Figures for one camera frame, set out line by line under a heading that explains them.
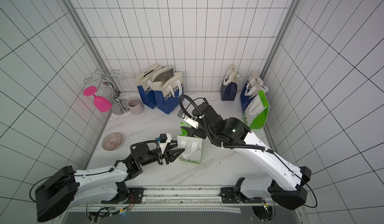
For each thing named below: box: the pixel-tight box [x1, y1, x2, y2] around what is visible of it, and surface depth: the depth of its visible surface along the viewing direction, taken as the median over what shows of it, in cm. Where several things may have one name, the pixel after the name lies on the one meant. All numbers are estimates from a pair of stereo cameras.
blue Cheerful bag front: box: [137, 64, 159, 109], surface depth 97 cm
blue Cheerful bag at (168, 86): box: [147, 65, 184, 115], surface depth 97 cm
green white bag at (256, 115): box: [242, 90, 270, 130], surface depth 87 cm
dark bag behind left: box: [220, 64, 241, 101], surface depth 106 cm
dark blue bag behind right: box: [240, 71, 269, 113], surface depth 99 cm
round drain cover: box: [101, 132, 123, 151], surface depth 91 cm
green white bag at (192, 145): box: [177, 122, 203, 165], surface depth 68 cm
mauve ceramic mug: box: [127, 97, 145, 115], surface depth 108 cm
